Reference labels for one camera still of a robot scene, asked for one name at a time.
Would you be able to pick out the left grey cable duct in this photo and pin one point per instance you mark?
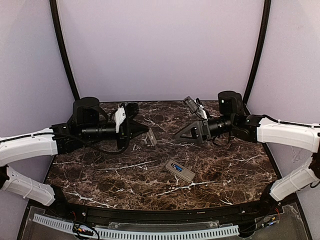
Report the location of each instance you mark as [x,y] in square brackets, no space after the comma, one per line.
[54,223]

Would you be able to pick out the black frame post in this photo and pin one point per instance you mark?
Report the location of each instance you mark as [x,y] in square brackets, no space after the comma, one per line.
[62,48]
[258,50]

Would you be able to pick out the right black frame post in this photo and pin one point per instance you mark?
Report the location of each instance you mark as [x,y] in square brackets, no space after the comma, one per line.
[258,50]

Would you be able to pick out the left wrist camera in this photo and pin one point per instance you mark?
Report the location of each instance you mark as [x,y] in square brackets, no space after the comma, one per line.
[125,111]

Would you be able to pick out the grey remote control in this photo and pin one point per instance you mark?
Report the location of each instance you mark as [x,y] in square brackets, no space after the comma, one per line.
[186,174]

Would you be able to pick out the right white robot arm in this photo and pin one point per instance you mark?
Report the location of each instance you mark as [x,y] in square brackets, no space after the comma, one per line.
[257,129]

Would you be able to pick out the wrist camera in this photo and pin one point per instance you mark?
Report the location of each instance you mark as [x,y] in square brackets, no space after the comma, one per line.
[125,111]
[195,107]

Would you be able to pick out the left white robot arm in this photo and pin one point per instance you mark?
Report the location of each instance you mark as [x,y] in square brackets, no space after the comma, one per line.
[89,126]

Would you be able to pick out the left black frame post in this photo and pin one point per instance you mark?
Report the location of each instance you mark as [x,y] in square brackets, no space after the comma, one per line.
[62,48]

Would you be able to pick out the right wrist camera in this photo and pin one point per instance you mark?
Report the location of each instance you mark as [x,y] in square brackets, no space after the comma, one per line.
[195,107]

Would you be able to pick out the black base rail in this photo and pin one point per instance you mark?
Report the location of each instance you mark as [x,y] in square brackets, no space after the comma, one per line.
[239,214]

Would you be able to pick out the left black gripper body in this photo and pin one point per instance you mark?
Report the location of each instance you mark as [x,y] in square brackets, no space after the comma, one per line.
[124,133]

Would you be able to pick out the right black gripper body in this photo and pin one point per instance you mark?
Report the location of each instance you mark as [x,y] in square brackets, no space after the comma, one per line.
[204,130]

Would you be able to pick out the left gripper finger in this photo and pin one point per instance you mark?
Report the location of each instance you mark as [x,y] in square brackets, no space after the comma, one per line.
[135,126]
[135,137]

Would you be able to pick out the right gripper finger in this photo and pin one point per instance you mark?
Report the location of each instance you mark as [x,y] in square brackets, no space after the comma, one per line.
[188,132]
[187,139]

